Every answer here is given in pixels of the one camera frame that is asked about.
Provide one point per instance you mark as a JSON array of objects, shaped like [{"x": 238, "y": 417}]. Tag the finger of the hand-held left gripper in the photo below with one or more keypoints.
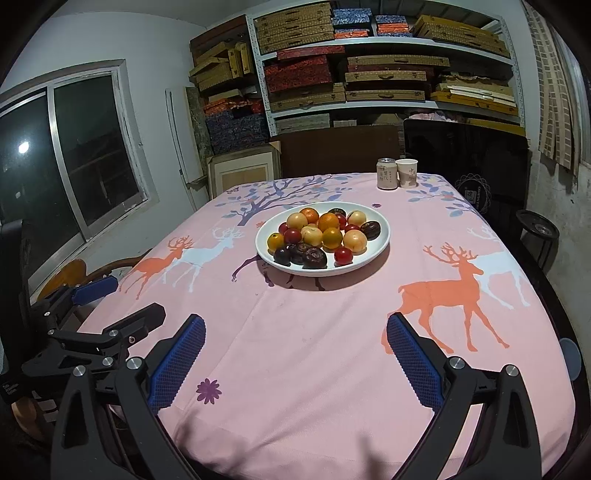
[
  {"x": 94, "y": 288},
  {"x": 134, "y": 323}
]

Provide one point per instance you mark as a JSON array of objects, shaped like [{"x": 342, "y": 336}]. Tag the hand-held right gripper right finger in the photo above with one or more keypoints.
[{"x": 413, "y": 360}]

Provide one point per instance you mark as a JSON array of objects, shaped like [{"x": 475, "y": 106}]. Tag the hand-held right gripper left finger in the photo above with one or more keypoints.
[{"x": 178, "y": 364}]

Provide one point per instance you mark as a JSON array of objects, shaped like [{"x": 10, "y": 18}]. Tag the white plate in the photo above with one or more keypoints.
[{"x": 376, "y": 249}]

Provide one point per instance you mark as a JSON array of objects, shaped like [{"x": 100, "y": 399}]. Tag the dark water chestnut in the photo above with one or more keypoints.
[
  {"x": 315, "y": 257},
  {"x": 300, "y": 251},
  {"x": 370, "y": 229}
]

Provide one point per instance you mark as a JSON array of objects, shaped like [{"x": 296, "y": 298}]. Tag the yellow tomato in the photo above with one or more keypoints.
[
  {"x": 276, "y": 241},
  {"x": 331, "y": 237}
]

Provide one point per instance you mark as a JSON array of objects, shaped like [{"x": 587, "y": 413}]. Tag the speckled pale yellow plum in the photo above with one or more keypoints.
[{"x": 357, "y": 217}]

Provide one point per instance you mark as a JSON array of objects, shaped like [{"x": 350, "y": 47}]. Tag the orange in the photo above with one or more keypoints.
[
  {"x": 310, "y": 214},
  {"x": 328, "y": 221}
]

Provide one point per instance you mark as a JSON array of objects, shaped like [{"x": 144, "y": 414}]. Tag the wooden chair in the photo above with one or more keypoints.
[{"x": 64, "y": 273}]

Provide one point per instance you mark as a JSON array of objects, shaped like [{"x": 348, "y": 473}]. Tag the pink deer print tablecloth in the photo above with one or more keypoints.
[{"x": 300, "y": 369}]

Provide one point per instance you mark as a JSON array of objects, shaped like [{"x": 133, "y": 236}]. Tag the sliding glass window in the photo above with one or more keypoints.
[{"x": 92, "y": 152}]

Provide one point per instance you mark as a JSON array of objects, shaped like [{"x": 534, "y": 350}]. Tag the grey round disc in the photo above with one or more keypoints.
[{"x": 570, "y": 359}]

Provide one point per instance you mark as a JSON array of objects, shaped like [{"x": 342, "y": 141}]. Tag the white leaning board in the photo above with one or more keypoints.
[{"x": 178, "y": 147}]

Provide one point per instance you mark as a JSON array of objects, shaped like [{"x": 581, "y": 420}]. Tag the black round stool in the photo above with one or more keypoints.
[{"x": 538, "y": 228}]

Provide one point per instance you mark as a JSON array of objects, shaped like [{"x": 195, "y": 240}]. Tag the paper cup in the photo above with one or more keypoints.
[{"x": 407, "y": 174}]

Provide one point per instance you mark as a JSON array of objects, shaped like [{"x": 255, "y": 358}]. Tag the beige drink can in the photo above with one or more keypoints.
[{"x": 387, "y": 174}]

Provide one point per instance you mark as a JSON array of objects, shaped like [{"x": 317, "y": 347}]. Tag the black office chair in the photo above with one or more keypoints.
[{"x": 466, "y": 157}]

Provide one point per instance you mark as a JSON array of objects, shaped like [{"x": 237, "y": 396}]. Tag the stack of blue patterned boxes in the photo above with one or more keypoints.
[{"x": 235, "y": 127}]

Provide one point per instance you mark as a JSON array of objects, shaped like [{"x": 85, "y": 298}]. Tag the brown board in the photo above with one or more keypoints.
[{"x": 337, "y": 150}]

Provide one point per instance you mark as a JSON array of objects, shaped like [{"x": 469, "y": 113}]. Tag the pile of tan woven boxes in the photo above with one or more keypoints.
[{"x": 217, "y": 60}]

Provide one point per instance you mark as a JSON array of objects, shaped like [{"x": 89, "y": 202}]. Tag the white metal shelf rack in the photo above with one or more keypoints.
[{"x": 263, "y": 83}]

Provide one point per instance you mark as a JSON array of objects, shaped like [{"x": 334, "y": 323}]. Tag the shelf with stacked boxes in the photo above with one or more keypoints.
[{"x": 300, "y": 27}]

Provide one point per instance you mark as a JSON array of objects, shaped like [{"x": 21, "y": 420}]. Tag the picture frame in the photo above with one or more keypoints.
[{"x": 242, "y": 170}]

